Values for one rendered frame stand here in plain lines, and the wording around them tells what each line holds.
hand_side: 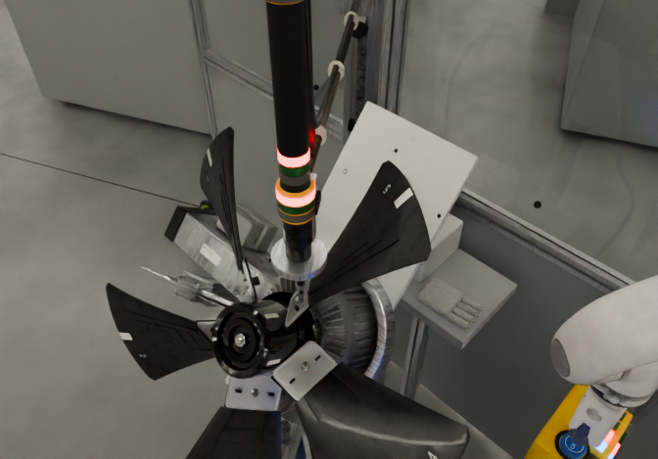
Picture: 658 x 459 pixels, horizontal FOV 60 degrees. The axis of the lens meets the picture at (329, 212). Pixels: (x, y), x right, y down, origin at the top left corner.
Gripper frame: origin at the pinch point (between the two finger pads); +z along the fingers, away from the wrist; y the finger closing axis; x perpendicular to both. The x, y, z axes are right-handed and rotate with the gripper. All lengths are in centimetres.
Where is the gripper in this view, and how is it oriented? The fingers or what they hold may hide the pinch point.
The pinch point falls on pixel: (582, 432)
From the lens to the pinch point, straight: 103.0
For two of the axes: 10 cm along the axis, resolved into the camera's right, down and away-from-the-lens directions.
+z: 0.0, 7.2, 6.9
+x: -7.2, -4.8, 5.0
